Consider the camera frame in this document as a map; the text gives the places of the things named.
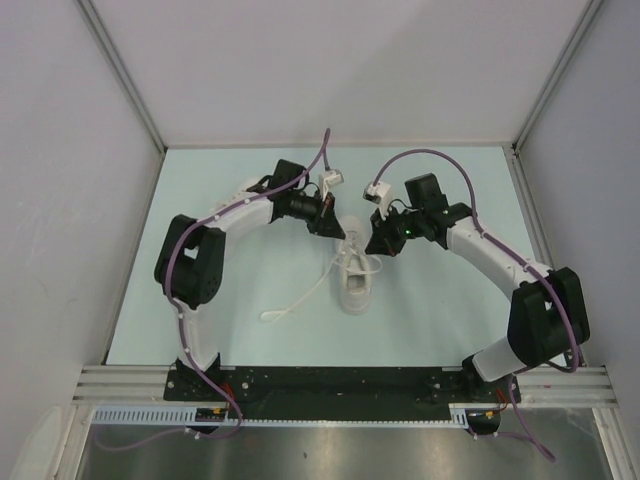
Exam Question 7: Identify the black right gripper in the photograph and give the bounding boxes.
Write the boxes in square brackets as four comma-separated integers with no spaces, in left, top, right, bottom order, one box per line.
[364,203,424,258]

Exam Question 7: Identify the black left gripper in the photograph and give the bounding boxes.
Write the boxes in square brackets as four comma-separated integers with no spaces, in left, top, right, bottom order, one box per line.
[287,190,345,240]

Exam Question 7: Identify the white sneaker with laces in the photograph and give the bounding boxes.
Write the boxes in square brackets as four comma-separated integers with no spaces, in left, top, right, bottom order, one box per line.
[259,215,382,323]

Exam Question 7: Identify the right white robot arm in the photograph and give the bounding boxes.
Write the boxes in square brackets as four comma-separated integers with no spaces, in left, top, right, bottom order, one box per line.
[363,174,590,401]

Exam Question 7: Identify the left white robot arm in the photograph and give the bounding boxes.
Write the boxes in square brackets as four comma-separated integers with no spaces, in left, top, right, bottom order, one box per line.
[154,159,346,400]

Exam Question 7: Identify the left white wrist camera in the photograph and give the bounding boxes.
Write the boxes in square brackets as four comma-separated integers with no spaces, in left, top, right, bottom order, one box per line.
[318,169,344,200]

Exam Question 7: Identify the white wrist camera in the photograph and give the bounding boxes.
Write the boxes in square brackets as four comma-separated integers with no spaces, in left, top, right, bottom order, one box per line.
[363,181,393,221]
[318,169,344,200]

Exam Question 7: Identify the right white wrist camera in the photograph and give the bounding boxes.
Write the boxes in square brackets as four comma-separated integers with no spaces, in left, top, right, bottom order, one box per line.
[363,181,393,221]

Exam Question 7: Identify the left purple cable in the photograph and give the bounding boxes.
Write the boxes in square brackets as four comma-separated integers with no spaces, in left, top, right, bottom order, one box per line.
[94,127,332,449]

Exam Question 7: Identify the purple cable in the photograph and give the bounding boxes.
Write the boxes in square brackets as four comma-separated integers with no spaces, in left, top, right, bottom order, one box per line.
[94,127,332,449]
[371,148,586,464]

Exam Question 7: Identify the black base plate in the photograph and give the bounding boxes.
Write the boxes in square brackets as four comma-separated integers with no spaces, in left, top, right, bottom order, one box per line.
[163,361,521,419]

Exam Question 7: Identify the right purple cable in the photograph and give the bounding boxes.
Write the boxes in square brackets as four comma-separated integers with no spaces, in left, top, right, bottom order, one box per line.
[371,148,586,464]

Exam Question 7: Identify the aluminium frame rail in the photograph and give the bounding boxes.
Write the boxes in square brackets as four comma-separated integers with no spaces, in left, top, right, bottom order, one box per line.
[503,145,639,479]

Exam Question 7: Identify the grey slotted cable duct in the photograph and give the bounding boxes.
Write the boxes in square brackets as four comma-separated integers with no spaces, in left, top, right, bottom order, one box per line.
[92,405,499,429]

